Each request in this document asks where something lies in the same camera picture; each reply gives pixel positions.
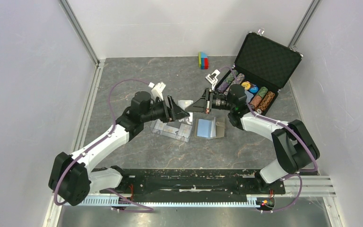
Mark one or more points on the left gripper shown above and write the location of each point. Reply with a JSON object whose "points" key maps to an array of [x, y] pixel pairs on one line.
{"points": [[174, 112]]}

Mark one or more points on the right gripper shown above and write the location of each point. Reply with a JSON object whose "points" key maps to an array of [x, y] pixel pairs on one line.
{"points": [[204, 104]]}

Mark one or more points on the credit card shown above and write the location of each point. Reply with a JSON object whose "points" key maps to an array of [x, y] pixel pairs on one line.
{"points": [[184, 104], [171, 128]]}

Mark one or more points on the clear plastic card sleeve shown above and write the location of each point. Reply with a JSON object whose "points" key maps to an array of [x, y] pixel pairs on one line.
{"points": [[179, 130]]}

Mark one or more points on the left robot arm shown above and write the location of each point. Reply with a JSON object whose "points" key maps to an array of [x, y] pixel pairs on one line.
{"points": [[73, 177]]}

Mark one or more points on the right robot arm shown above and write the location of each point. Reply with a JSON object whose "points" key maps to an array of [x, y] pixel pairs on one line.
{"points": [[294, 146]]}

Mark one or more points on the colourful toy block stack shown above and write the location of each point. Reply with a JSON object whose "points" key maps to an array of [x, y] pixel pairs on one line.
{"points": [[203, 61]]}

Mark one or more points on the yellow dealer chip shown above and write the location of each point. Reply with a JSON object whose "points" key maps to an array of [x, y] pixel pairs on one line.
{"points": [[246, 85]]}

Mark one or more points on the blue dealer chip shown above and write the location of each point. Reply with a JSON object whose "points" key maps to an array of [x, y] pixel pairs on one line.
{"points": [[254, 90]]}

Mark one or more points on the black poker chip case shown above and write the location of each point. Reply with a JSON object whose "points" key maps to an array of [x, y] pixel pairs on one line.
{"points": [[266, 63]]}

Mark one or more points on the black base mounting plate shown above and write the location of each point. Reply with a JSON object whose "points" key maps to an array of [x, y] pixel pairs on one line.
{"points": [[194, 185]]}

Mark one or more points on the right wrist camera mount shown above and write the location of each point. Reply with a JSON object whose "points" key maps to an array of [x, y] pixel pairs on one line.
{"points": [[212, 78]]}

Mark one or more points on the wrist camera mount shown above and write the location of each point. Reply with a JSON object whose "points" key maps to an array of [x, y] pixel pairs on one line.
{"points": [[157, 90], [212, 78]]}

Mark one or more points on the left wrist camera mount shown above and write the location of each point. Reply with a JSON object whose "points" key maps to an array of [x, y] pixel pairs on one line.
{"points": [[157, 90]]}

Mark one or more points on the white slotted cable duct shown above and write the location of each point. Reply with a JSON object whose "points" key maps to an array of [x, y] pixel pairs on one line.
{"points": [[112, 200]]}

